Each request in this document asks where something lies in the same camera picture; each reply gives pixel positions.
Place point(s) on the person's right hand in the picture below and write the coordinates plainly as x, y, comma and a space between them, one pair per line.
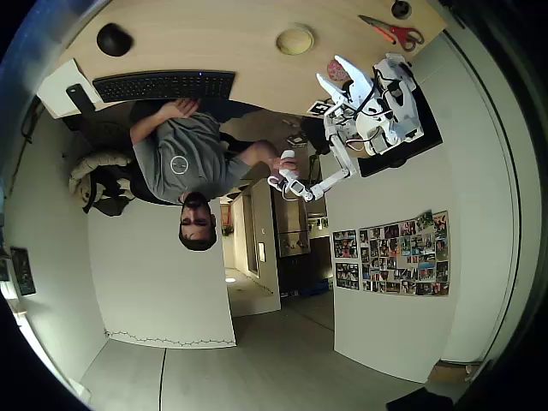
286, 163

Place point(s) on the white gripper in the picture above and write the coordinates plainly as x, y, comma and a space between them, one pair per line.
346, 91

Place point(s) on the person's left hand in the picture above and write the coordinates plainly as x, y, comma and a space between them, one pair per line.
185, 107

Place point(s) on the cream and black jacket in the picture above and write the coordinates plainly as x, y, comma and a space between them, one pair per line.
85, 171

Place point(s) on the black white marker tag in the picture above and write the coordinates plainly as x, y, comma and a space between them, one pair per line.
320, 108

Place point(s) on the person's left forearm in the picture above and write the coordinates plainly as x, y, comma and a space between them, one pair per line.
147, 126

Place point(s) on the man in grey t-shirt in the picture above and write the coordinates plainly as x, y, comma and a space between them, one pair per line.
188, 158

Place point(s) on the stainless steel refrigerator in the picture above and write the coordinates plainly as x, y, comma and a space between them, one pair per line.
291, 222

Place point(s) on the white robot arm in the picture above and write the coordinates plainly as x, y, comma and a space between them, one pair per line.
402, 115

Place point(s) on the black office chair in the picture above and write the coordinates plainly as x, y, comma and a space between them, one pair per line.
85, 132

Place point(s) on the small photo sheet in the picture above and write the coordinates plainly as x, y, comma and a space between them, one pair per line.
347, 276
345, 244

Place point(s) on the beige roll of tape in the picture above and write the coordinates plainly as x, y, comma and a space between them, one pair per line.
282, 48

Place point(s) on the brown cardboard box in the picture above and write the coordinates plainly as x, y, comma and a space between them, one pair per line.
449, 372

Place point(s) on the dark framed picture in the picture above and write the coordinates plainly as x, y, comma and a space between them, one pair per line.
23, 272

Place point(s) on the black base mat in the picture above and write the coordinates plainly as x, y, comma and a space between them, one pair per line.
428, 128

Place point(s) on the person's right forearm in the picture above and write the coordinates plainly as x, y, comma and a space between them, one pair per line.
259, 153

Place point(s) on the large photo collage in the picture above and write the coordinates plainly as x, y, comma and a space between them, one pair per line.
404, 257

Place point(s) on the white paper pad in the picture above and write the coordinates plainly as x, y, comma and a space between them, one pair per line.
55, 90

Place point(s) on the black smartphone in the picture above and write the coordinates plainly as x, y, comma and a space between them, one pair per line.
79, 98

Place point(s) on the black computer mouse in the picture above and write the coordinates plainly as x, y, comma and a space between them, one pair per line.
113, 39

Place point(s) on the white leader arm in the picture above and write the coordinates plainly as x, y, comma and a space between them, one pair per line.
342, 154

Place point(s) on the black computer keyboard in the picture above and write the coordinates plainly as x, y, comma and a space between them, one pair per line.
164, 85

